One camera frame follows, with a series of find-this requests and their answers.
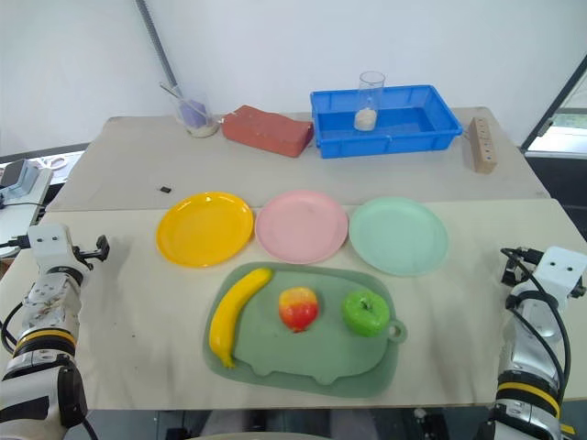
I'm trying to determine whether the dark slanted pole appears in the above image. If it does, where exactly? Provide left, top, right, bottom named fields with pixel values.
left=519, top=58, right=587, bottom=150

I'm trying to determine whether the glass beaker with purple scoop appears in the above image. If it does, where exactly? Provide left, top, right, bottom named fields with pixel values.
left=159, top=81, right=221, bottom=138

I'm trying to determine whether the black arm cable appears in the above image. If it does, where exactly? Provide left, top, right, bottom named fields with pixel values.
left=0, top=300, right=27, bottom=357
left=500, top=247, right=573, bottom=404

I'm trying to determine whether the yellow banana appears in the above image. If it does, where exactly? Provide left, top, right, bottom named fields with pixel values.
left=208, top=267, right=275, bottom=369

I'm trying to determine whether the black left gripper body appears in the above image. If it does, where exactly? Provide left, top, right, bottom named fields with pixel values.
left=71, top=234, right=112, bottom=272

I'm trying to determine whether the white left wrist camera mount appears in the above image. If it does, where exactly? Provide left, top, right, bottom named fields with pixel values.
left=26, top=223, right=78, bottom=272

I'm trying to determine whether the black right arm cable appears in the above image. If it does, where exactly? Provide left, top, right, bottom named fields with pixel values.
left=500, top=247, right=573, bottom=404

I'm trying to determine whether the green silicone tray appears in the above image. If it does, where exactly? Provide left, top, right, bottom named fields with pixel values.
left=202, top=261, right=409, bottom=398

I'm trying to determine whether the pink plastic plate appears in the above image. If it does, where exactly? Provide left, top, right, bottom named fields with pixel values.
left=254, top=190, right=349, bottom=265

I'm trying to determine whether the grey corrugated hose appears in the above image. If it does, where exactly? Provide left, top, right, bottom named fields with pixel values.
left=135, top=0, right=181, bottom=89

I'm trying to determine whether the light green plastic plate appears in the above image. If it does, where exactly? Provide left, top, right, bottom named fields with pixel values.
left=349, top=196, right=449, bottom=278

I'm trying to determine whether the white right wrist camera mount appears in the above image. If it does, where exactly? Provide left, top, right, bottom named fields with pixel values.
left=531, top=246, right=587, bottom=302

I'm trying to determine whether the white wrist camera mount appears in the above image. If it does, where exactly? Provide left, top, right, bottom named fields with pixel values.
left=531, top=246, right=587, bottom=302
left=26, top=223, right=78, bottom=272

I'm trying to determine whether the red yellow peach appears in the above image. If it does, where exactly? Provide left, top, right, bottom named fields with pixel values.
left=278, top=286, right=320, bottom=335

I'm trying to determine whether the wooden block with holes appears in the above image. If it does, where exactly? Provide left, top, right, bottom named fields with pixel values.
left=466, top=115, right=499, bottom=175

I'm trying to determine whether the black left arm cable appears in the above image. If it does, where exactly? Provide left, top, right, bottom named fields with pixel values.
left=0, top=300, right=27, bottom=357

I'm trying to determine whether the green apple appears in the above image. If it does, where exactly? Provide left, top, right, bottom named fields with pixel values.
left=339, top=290, right=392, bottom=338

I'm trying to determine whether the red brick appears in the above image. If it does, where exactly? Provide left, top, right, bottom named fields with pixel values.
left=221, top=104, right=316, bottom=159

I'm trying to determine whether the white side table with devices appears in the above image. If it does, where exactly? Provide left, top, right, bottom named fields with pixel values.
left=0, top=154, right=70, bottom=251

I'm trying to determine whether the blue plastic bin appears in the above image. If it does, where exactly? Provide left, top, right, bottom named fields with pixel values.
left=309, top=83, right=464, bottom=160

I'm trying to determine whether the tall glass beaker with sand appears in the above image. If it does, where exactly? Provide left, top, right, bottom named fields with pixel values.
left=353, top=71, right=385, bottom=132

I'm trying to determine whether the yellow plastic plate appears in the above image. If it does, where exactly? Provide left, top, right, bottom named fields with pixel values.
left=156, top=191, right=255, bottom=269

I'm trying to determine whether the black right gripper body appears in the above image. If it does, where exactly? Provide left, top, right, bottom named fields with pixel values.
left=501, top=247, right=538, bottom=286

